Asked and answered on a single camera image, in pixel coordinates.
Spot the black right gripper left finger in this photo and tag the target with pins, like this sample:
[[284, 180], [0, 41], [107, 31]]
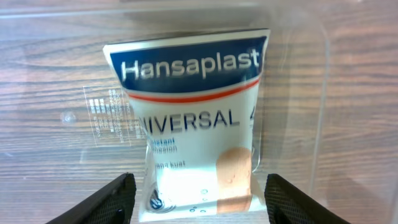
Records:
[[112, 204]]

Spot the white Hansaplast plaster box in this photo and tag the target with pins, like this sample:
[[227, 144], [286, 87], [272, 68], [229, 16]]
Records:
[[195, 98]]

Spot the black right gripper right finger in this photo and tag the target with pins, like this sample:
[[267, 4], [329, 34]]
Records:
[[286, 204]]

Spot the clear plastic container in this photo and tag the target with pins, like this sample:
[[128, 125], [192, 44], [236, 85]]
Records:
[[326, 117]]

